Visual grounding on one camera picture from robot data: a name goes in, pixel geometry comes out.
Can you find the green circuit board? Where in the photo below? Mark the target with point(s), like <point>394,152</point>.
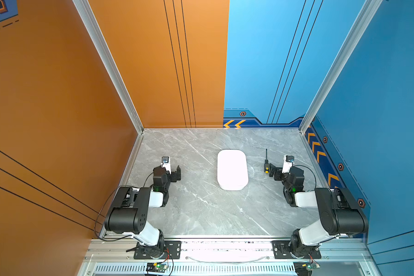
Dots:
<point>156,268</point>
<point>306,269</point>

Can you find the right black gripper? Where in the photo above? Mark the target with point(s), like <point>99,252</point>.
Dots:
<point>279,173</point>

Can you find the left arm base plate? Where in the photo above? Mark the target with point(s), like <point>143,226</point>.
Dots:
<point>160,251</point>

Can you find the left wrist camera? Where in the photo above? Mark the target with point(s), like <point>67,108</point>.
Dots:
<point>165,163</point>

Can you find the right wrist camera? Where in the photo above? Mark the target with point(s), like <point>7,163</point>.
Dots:
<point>287,162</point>

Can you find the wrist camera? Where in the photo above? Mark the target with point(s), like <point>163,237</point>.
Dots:
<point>287,162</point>
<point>165,163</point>

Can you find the white plastic bin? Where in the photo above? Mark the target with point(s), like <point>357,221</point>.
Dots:
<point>232,171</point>

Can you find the right green circuit board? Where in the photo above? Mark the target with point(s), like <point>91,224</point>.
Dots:
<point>306,269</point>

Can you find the left green circuit board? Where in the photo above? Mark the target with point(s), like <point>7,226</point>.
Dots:
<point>156,268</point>

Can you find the aluminium front rail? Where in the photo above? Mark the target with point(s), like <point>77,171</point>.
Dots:
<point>232,250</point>

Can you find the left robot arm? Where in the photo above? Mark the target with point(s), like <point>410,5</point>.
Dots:
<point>128,212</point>

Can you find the black yellow screwdriver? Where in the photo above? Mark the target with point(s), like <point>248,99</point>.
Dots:
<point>266,164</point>

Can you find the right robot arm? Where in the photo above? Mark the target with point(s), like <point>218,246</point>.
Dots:
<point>339,214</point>

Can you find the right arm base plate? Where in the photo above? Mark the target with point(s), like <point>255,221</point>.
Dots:
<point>285,249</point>

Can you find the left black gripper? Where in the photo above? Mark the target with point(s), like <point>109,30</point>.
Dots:
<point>172,174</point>

